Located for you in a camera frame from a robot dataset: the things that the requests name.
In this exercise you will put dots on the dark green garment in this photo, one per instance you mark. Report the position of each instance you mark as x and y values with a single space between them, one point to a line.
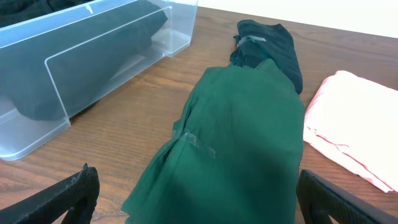
234 155

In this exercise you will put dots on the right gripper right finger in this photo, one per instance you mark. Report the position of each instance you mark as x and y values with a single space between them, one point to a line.
321 202

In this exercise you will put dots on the black pants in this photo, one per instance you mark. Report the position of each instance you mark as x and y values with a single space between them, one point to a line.
61 72

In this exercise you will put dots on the salmon pink garment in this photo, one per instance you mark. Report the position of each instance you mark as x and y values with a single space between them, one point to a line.
353 122

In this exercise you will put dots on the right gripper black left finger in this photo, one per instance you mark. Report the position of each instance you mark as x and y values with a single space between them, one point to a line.
74 197

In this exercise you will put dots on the black garment with teal print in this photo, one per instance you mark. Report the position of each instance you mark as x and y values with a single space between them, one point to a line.
256 42

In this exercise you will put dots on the clear plastic storage bin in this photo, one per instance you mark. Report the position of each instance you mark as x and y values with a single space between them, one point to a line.
23 19

